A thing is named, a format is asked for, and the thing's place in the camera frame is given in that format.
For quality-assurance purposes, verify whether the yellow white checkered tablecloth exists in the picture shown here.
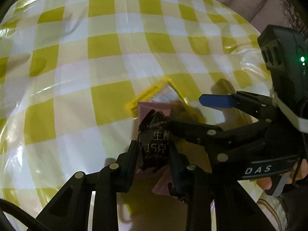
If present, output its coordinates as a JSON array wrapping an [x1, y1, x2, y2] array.
[[0, 0, 277, 231]]

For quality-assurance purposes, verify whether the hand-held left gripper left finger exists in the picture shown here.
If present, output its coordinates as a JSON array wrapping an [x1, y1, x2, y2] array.
[[36, 140, 139, 231]]

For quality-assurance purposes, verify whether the thin black cable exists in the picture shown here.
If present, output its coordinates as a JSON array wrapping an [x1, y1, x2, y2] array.
[[291, 149, 308, 187]]

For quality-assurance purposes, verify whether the person's right hand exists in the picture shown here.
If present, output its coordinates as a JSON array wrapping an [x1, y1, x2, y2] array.
[[256, 158, 308, 190]]

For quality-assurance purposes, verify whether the black pink chocolate packet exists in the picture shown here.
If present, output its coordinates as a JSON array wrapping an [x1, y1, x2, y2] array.
[[137, 101, 190, 199]]

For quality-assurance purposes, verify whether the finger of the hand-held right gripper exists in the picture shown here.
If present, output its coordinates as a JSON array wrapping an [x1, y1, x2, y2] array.
[[199, 90, 278, 120], [169, 119, 273, 154]]

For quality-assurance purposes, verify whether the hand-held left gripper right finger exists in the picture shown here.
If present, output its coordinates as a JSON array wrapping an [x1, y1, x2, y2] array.
[[169, 146, 275, 231]]

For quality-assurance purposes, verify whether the yellow-edged nut packet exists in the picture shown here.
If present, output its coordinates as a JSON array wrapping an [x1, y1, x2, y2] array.
[[125, 76, 207, 126]]

